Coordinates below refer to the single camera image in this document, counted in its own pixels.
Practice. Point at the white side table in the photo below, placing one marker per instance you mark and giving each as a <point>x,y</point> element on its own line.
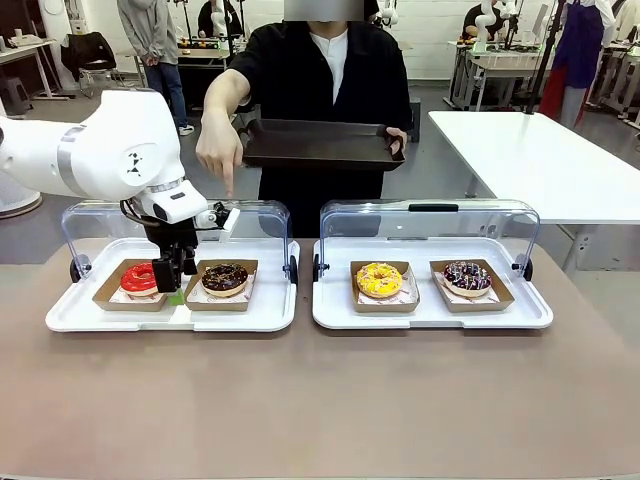
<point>530,160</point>

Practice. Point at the bystander in blue apron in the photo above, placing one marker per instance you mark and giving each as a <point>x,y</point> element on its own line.
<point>580,45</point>

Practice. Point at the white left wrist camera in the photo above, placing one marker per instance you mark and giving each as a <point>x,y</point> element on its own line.
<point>222,219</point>

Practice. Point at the chair with black jacket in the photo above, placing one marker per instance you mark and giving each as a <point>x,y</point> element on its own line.
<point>92,52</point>

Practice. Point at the purple drizzled donut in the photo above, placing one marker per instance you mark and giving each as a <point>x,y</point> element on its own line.
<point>467,277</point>

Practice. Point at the person's right hand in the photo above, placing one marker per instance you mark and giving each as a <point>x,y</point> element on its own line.
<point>215,145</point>

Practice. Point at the background table with robot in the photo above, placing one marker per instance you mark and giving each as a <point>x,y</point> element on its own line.
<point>200,55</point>

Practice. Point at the dark brown serving tray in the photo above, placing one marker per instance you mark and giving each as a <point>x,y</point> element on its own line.
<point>320,145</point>

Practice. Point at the black tripod pole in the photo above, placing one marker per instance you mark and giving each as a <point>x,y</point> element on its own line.
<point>545,55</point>

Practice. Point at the brown cardboard donut box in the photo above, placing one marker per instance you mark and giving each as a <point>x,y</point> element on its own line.
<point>107,295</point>
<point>200,304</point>
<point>480,305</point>
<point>385,306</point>

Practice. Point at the seated bystander in black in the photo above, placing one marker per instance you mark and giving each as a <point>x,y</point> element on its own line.
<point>215,17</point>

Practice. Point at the chocolate sprinkled donut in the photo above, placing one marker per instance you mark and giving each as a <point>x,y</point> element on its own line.
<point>225,277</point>

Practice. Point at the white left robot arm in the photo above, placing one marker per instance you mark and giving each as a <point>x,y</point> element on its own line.
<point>100,150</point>

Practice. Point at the background work table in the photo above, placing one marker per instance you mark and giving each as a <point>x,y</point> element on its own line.
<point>495,60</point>

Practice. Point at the white display tray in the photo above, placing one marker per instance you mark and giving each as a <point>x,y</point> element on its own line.
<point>220,320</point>
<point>430,320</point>

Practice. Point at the background white desk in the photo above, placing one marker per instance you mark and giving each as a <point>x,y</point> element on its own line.
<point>25,50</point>

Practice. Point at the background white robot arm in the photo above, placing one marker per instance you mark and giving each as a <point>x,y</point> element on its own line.
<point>484,25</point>

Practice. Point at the red glazed donut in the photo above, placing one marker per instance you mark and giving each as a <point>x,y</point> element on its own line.
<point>137,277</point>

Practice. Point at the person's torso black shirt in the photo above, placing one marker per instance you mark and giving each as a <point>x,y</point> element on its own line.
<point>300,65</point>

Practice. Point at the grey stool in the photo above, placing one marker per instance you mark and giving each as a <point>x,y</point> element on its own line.
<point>14,95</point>

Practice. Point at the yellow sprinkled donut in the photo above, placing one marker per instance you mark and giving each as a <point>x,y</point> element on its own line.
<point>378,277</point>

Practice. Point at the person's right forearm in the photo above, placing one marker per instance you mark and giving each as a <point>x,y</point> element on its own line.
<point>225,92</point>

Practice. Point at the person's left hand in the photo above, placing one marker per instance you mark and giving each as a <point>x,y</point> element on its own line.
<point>396,140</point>

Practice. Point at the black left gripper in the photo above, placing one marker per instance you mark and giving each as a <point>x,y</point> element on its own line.
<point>170,235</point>

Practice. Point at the bystander in grey hoodie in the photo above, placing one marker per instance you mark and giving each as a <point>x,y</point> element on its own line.
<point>150,35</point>

